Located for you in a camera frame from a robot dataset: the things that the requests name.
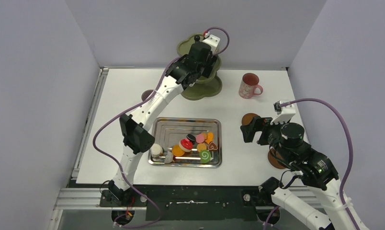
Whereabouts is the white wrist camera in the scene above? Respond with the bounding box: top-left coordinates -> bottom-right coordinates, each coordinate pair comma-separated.
203,34 -> 220,55
271,100 -> 296,125

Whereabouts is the round tan biscuit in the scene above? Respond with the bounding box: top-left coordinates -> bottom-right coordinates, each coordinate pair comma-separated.
196,143 -> 207,152

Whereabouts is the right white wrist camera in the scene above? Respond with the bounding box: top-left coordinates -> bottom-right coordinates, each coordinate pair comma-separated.
271,100 -> 296,125

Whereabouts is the brown wooden coaster far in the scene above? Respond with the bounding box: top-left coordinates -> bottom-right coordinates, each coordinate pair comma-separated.
241,113 -> 258,126

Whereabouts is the stainless steel tray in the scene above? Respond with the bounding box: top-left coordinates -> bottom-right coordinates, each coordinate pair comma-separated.
148,117 -> 222,168

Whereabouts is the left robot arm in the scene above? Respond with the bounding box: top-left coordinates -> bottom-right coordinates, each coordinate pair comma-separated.
92,39 -> 220,206

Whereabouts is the black sandwich cookie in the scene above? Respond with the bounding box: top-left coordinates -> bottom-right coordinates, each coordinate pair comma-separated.
186,134 -> 196,144

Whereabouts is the pink macaron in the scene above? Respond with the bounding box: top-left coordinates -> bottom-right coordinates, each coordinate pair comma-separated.
196,134 -> 205,144

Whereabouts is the brown wooden coaster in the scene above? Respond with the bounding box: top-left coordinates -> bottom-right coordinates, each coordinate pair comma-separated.
241,113 -> 258,126
267,149 -> 286,170

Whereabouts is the purple cable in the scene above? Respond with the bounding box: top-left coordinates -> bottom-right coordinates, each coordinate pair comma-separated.
92,26 -> 230,229
280,98 -> 361,230

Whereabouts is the chocolate white half cake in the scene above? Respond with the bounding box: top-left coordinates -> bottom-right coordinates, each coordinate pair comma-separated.
164,151 -> 174,163

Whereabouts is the green three-tier serving stand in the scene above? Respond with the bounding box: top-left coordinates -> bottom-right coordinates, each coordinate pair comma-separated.
176,33 -> 222,101

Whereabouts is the orange round cake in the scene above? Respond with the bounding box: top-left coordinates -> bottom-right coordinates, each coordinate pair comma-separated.
171,145 -> 185,157

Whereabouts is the orange fish cake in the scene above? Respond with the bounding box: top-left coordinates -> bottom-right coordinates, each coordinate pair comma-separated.
205,132 -> 214,145

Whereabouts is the white swiss roll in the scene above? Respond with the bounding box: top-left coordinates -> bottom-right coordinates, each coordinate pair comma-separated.
150,143 -> 164,158

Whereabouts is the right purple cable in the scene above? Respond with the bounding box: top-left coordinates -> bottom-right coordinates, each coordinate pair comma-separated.
280,98 -> 361,230

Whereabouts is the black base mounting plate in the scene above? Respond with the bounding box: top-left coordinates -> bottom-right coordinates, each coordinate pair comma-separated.
99,185 -> 275,221

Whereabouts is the grey purple mug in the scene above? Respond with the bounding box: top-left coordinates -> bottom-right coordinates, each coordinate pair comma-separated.
141,90 -> 156,103

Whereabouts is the pink floral mug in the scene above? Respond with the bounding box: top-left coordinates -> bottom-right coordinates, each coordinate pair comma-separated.
238,73 -> 264,99

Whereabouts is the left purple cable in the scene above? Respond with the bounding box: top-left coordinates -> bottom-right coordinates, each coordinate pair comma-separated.
92,26 -> 230,229

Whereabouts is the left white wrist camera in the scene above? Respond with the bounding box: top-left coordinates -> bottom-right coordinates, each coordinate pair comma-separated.
203,34 -> 220,55

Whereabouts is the brown heart cookie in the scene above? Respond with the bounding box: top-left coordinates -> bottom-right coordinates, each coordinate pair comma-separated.
207,141 -> 218,151

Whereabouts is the aluminium rail left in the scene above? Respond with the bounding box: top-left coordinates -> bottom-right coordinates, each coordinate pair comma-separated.
48,68 -> 162,230

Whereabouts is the green swiss roll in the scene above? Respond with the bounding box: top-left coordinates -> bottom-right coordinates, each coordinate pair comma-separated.
199,149 -> 212,164

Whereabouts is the brown wooden coaster near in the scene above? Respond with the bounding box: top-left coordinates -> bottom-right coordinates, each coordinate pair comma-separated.
267,149 -> 286,170

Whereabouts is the red frosted donut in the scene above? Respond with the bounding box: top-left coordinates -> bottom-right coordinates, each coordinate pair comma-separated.
179,138 -> 193,152

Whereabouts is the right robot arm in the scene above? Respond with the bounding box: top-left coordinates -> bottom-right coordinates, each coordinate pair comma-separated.
240,116 -> 367,230

